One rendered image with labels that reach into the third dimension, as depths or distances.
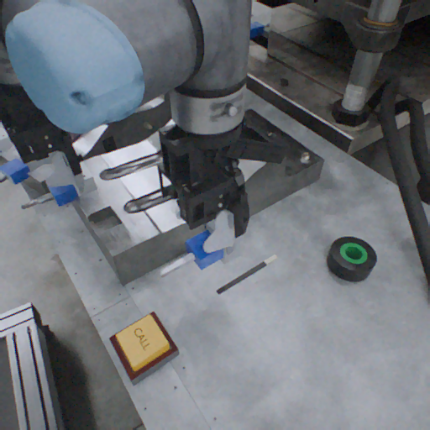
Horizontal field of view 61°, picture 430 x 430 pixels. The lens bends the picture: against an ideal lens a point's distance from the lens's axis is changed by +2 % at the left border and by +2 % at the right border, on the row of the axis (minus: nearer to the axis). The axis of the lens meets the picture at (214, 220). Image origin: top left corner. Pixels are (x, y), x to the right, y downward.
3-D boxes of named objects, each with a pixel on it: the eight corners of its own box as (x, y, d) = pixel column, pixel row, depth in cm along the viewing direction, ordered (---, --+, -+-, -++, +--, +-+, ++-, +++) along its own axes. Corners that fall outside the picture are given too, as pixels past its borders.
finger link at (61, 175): (55, 202, 65) (32, 155, 59) (87, 189, 67) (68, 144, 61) (60, 209, 63) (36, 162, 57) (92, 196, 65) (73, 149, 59)
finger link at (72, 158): (67, 170, 64) (46, 123, 58) (77, 166, 64) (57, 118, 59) (75, 179, 60) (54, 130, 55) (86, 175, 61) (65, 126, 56)
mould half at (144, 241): (123, 285, 64) (106, 238, 54) (70, 202, 79) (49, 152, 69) (318, 180, 84) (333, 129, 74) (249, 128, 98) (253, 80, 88)
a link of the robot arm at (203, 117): (217, 54, 38) (267, 86, 34) (216, 95, 41) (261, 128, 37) (154, 73, 35) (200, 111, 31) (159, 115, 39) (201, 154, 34)
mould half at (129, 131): (49, 201, 79) (29, 160, 71) (-17, 154, 90) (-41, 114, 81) (196, 106, 105) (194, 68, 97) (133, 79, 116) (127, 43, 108)
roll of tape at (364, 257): (376, 282, 65) (383, 271, 62) (331, 281, 65) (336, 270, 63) (364, 247, 70) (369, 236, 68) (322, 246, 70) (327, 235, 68)
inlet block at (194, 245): (170, 296, 51) (167, 275, 47) (154, 272, 54) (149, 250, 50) (243, 254, 56) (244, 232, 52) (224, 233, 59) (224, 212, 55)
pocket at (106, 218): (102, 248, 64) (97, 234, 61) (91, 229, 67) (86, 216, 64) (127, 236, 65) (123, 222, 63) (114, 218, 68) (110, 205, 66)
